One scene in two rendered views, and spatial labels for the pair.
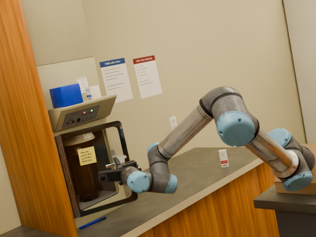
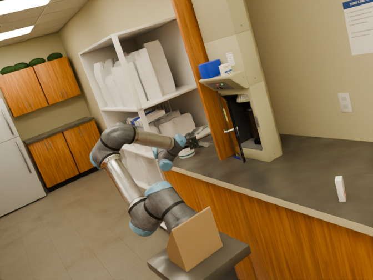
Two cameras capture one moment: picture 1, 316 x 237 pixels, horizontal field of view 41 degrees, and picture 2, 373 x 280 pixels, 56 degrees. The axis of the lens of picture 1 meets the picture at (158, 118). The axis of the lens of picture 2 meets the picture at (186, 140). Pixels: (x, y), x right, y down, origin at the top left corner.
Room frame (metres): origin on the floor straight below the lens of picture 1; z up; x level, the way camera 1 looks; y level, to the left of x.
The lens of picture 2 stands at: (2.28, -1.77, 1.76)
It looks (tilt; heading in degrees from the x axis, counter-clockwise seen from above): 15 degrees down; 107
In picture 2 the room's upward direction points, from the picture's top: 18 degrees counter-clockwise
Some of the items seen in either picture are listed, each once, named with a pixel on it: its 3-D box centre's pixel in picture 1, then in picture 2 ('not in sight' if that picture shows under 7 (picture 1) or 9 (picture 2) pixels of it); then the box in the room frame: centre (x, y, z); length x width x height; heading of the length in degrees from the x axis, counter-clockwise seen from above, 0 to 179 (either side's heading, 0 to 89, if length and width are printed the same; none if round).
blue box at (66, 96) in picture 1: (66, 95); (210, 69); (1.90, 0.38, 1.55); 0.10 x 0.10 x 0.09; 44
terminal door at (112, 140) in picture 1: (98, 168); (230, 126); (1.93, 0.32, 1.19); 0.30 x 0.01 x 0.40; 106
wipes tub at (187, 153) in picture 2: not in sight; (184, 146); (1.48, 0.73, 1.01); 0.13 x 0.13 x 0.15
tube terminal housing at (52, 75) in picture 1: (71, 140); (251, 95); (2.09, 0.45, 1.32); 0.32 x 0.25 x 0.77; 134
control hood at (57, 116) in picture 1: (85, 112); (222, 83); (1.96, 0.32, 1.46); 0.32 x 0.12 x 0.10; 134
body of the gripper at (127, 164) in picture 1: (128, 172); (187, 143); (1.69, 0.16, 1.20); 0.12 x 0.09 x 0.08; 17
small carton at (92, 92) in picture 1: (93, 92); (225, 69); (2.01, 0.28, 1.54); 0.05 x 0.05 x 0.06; 35
